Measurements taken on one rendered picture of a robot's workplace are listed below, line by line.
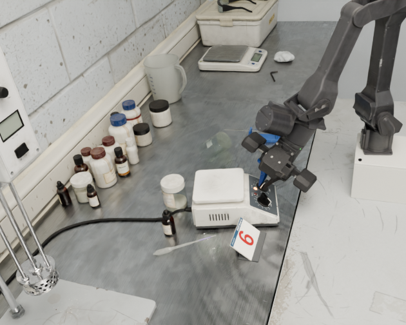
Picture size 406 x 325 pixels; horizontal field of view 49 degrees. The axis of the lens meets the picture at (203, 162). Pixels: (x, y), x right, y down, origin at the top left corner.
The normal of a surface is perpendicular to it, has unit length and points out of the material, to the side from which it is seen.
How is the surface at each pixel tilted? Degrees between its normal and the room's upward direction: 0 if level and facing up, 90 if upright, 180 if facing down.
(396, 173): 90
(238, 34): 93
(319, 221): 0
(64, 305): 0
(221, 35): 93
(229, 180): 0
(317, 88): 56
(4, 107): 90
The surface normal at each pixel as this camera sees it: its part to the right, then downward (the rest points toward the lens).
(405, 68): -0.32, 0.57
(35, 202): 0.94, 0.10
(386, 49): 0.28, 0.53
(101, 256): -0.11, -0.81
